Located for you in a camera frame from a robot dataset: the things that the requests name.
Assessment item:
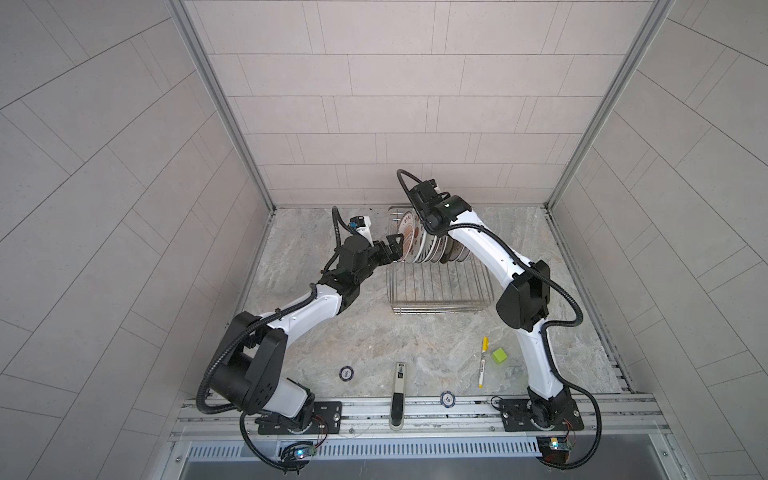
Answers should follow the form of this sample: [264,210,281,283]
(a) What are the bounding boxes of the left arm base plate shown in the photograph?
[255,401,343,436]

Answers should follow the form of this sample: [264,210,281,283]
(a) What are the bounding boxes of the white plate red characters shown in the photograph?
[415,230,430,264]

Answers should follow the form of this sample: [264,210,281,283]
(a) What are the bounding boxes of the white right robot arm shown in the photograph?
[396,169,584,430]

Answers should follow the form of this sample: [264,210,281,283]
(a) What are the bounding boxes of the aluminium front rail frame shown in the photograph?
[170,394,671,443]

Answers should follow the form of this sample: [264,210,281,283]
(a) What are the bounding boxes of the dark rimmed checkered plate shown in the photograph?
[439,235,454,264]

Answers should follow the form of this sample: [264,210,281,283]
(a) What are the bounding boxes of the small sunburst plate right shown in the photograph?
[451,241,470,262]

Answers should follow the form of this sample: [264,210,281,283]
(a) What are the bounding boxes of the black white handheld scraper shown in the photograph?
[389,362,406,431]

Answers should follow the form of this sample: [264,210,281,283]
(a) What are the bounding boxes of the left circuit board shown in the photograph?
[280,441,317,470]

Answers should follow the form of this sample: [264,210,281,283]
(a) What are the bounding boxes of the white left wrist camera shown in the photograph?
[349,215,373,244]

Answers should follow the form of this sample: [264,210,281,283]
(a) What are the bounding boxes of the green cube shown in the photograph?
[492,348,508,365]

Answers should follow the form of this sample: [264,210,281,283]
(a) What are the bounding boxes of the metal wire dish rack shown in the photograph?
[387,206,495,314]

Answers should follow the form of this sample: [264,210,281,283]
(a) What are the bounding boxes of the white watermelon pattern plate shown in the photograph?
[425,236,440,263]

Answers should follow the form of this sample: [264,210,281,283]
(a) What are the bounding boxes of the circuit board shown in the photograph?
[536,437,573,470]
[280,441,317,470]

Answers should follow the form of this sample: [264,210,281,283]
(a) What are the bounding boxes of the white plate orange sunburst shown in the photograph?
[398,210,422,263]

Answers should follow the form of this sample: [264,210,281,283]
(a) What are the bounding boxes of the yellow capped white marker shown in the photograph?
[477,336,489,389]

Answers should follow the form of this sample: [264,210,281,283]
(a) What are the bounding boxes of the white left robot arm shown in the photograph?
[195,233,404,419]

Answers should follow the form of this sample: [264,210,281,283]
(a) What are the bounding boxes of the right circuit board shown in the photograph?
[536,437,573,470]

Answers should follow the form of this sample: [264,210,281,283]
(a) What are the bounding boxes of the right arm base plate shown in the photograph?
[494,396,584,432]

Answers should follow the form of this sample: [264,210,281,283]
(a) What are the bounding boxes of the right round poker chip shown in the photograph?
[440,391,456,408]

